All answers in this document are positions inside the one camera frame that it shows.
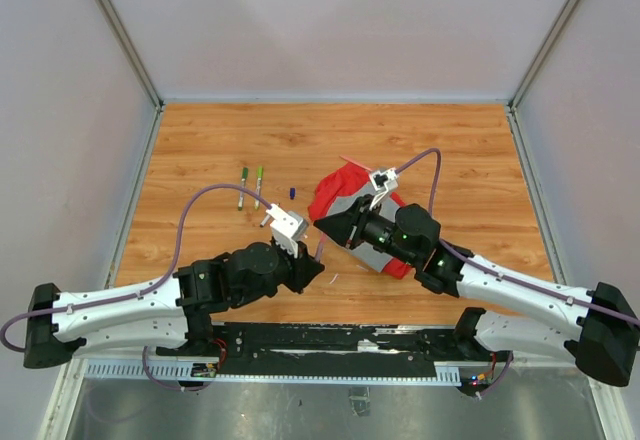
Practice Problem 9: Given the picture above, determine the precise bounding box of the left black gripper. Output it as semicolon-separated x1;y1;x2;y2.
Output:
235;235;325;303

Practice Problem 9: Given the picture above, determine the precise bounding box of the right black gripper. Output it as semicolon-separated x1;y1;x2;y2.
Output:
313;196;417;268

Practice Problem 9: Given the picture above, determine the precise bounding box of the white marker green end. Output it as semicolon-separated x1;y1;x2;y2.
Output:
254;171;263;211

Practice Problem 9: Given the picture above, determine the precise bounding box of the orange white pen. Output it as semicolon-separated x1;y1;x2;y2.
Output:
237;179;248;211

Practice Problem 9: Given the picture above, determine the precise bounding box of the purple pen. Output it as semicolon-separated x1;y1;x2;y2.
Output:
314;240;326;262

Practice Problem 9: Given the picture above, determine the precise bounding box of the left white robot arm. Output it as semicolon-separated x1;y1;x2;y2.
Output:
23;242;325;369

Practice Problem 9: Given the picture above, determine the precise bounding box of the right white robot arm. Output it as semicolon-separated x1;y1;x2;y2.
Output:
314;195;639;387

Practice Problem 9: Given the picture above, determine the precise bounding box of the red and grey cloth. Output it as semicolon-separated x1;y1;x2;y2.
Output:
308;164;411;279

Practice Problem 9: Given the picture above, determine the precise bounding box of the white marker blue end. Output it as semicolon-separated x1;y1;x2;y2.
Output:
259;215;270;228

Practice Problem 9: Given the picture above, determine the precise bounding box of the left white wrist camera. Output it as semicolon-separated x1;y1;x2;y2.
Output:
266;203;309;258

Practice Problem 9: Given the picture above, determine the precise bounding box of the white slotted cable duct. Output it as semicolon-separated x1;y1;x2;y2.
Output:
84;359;462;387

